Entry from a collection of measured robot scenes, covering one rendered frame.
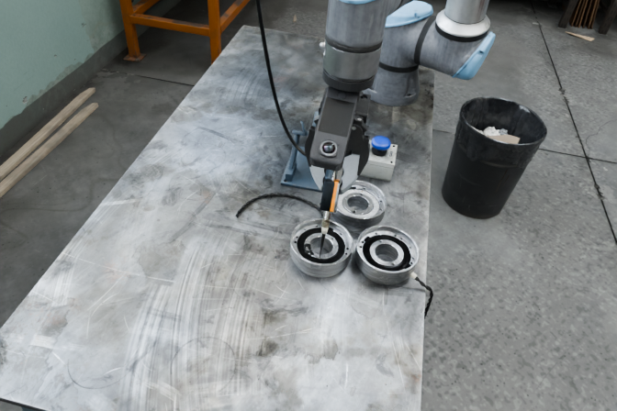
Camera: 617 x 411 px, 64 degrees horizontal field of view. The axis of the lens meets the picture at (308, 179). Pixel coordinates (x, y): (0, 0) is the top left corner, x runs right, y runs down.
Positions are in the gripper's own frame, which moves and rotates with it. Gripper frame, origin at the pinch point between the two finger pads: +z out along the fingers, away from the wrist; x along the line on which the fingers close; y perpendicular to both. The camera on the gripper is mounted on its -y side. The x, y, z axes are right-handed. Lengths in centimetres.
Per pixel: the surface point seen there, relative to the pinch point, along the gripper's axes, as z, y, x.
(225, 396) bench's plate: 12.9, -30.3, 8.2
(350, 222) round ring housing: 10.5, 3.6, -3.9
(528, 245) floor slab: 94, 92, -77
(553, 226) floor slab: 94, 107, -90
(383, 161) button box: 8.8, 20.8, -8.2
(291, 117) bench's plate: 13.3, 36.9, 14.2
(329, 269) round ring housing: 10.1, -8.1, -1.9
